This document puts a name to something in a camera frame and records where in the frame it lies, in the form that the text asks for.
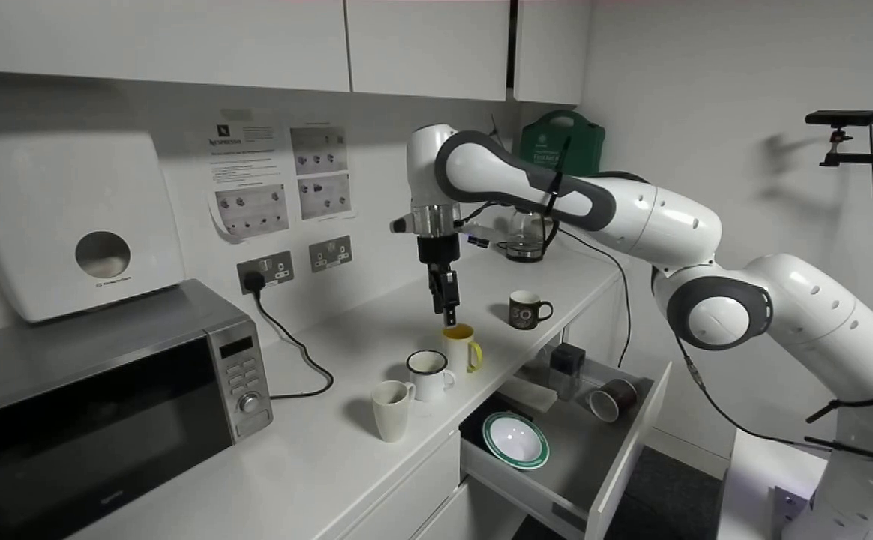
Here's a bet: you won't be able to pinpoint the wall power socket right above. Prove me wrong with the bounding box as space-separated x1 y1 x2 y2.
308 236 353 273

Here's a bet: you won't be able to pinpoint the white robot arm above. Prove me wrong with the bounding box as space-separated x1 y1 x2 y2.
396 122 873 540

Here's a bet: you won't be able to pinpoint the white bowl green rim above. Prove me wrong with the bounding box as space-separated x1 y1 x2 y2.
481 412 552 471

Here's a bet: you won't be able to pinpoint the wall power socket left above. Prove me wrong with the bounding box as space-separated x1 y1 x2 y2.
236 252 294 293

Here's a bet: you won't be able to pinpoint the white upper cabinets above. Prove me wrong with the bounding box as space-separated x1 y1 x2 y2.
0 0 594 106

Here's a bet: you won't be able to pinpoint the black cube in drawer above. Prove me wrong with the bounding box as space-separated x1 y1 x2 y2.
549 343 586 375

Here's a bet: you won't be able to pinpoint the black mug white inside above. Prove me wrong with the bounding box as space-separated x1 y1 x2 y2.
506 292 555 329

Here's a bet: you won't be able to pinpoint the white paper towel dispenser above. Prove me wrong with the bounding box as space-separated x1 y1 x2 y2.
0 133 182 322

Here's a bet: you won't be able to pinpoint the yellow inside white mug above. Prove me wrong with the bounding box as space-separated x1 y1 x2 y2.
441 324 483 375

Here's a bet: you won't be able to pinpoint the black camera on stand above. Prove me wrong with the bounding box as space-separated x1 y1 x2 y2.
805 110 873 129

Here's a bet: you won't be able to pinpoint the white instruction poster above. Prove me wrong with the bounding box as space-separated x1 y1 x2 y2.
211 120 287 243

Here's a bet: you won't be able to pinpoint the open white drawer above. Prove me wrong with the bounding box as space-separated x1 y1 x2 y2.
461 360 673 540

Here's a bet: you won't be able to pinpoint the small picture notice sheet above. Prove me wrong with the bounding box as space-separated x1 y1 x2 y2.
291 126 350 218

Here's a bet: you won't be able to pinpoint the black microwave power cable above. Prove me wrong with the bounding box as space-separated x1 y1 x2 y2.
241 267 340 403

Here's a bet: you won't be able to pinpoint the plain white mug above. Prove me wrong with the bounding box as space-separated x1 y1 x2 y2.
368 381 415 442

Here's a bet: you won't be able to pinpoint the silver microwave oven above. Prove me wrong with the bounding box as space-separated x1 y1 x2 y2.
0 281 273 540

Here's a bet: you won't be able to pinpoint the green first aid box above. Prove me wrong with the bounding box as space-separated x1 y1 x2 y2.
517 108 605 177

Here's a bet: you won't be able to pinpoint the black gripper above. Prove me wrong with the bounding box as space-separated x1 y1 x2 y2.
416 233 460 326

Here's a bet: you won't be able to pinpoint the white enamel mug blue rim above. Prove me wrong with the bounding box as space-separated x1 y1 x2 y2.
406 348 456 403

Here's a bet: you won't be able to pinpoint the dark mug in drawer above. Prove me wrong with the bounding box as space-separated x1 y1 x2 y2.
586 377 638 423

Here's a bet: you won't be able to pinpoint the wall power socket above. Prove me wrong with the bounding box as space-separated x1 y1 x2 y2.
236 252 294 293
308 236 353 273

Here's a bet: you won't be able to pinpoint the glass electric kettle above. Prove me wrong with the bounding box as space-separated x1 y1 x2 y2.
493 214 552 264

